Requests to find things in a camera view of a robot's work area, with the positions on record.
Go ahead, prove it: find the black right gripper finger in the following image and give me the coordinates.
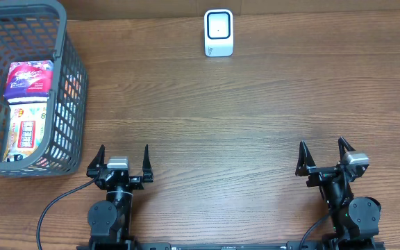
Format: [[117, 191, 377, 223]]
[[295, 140, 316, 175], [337, 136, 355, 162]]

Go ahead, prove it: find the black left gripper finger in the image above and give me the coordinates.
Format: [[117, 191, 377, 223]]
[[87, 144, 105, 170], [142, 144, 152, 176]]

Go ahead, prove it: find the yellow snack bag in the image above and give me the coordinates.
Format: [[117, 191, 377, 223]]
[[2, 102, 47, 162]]

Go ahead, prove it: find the purple red tissue pack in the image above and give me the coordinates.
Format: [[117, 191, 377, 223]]
[[4, 60, 54, 103]]

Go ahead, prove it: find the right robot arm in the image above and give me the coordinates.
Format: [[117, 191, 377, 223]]
[[295, 137, 385, 250]]

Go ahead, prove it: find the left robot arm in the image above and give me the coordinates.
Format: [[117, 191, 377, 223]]
[[86, 146, 153, 250]]

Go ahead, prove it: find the white barcode scanner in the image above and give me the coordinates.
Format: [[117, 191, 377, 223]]
[[203, 9, 234, 57]]

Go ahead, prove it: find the grey plastic shopping basket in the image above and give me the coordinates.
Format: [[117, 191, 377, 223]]
[[0, 1, 88, 177]]

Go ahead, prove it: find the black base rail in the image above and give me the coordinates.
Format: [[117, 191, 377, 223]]
[[76, 241, 386, 250]]

